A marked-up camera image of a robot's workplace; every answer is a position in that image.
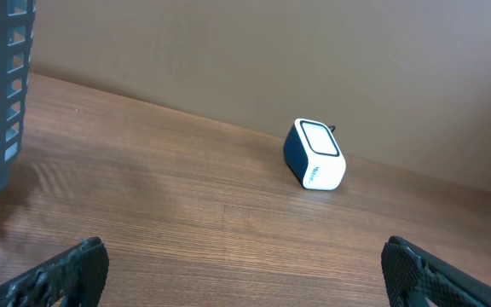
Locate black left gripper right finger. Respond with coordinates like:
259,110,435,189
381,236,491,307

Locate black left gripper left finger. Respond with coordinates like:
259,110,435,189
0,237,109,307

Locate white barcode scanner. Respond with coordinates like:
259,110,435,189
283,119,346,191

